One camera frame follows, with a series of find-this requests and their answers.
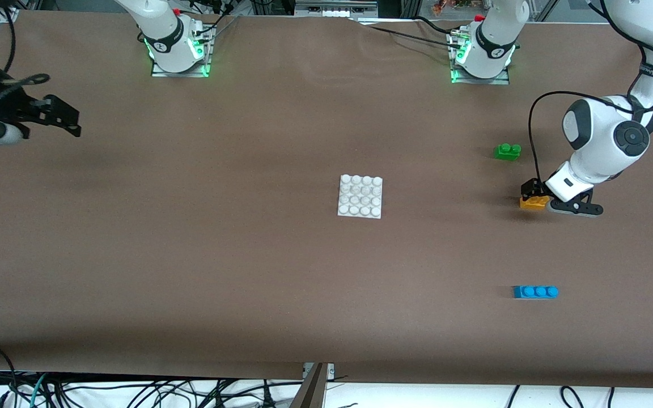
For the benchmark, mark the yellow two-stud block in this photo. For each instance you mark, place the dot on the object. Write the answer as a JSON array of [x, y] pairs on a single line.
[[533, 204]]

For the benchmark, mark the white studded base plate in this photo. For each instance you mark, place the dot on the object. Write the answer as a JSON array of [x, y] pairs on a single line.
[[360, 197]]

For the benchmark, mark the green two-stud block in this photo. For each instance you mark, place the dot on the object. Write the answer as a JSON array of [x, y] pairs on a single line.
[[507, 152]]

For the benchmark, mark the blue three-stud block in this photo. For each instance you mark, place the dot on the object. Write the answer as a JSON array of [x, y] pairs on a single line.
[[535, 292]]

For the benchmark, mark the brown table cover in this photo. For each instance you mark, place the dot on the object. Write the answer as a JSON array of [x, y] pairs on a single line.
[[315, 283]]

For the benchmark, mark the white power strip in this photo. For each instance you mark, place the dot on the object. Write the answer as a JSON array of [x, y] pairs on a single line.
[[335, 10]]

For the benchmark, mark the aluminium frame profile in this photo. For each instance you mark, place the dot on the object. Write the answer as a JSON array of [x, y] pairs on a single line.
[[9, 11]]

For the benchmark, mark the metal table bracket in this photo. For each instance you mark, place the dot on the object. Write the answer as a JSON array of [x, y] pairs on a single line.
[[312, 388]]

